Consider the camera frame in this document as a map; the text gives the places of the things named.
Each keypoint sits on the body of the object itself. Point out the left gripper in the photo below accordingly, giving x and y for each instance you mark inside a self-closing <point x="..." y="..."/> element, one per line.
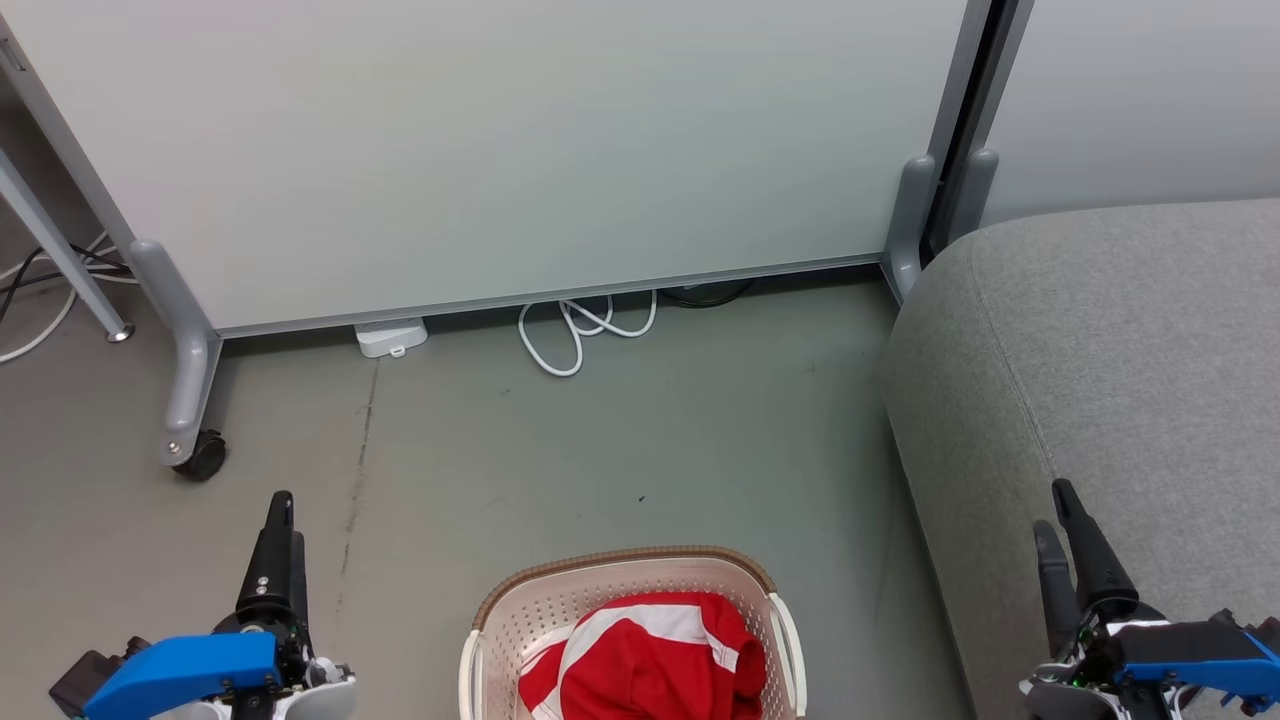
<point x="320" y="690"/>

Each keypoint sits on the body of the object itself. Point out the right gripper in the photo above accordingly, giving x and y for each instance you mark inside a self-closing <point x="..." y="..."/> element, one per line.
<point x="1090" y="660"/>

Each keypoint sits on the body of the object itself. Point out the red and white jersey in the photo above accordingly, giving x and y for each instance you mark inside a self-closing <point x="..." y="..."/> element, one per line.
<point x="650" y="660"/>

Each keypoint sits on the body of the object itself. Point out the grey fabric sofa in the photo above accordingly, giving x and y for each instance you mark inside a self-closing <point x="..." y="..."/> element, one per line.
<point x="1120" y="350"/>

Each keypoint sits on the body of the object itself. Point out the black caster wheel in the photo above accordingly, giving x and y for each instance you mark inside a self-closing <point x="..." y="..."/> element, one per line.
<point x="205" y="458"/>

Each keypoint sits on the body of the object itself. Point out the long grey partition foot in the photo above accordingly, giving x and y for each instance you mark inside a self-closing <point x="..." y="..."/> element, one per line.
<point x="185" y="350"/>

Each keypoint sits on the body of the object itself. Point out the beige perforated laundry basket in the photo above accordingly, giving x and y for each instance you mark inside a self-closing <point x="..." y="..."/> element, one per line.
<point x="560" y="600"/>

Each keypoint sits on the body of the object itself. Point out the grey metal table leg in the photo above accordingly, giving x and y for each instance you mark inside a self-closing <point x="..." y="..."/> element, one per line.
<point x="60" y="255"/>

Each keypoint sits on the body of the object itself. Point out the short grey partition foot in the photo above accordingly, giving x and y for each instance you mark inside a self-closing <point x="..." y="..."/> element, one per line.
<point x="978" y="190"/>
<point x="910" y="220"/>

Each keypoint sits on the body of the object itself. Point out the wide white partition panel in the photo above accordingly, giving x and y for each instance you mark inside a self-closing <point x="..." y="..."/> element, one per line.
<point x="500" y="150"/>

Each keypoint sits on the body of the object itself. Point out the narrow white partition panel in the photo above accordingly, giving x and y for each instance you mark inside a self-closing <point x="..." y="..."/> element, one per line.
<point x="1130" y="100"/>

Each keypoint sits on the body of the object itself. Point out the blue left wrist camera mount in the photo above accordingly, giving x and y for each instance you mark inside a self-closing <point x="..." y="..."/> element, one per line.
<point x="180" y="665"/>

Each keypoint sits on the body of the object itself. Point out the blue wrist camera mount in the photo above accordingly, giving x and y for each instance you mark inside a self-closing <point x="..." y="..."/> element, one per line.
<point x="1200" y="660"/>
<point x="180" y="665"/>

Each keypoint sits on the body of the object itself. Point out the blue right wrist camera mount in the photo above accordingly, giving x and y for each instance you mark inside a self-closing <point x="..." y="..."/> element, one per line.
<point x="1200" y="660"/>

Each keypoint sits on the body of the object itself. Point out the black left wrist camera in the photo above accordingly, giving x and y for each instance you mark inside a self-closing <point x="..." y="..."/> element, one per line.
<point x="85" y="685"/>

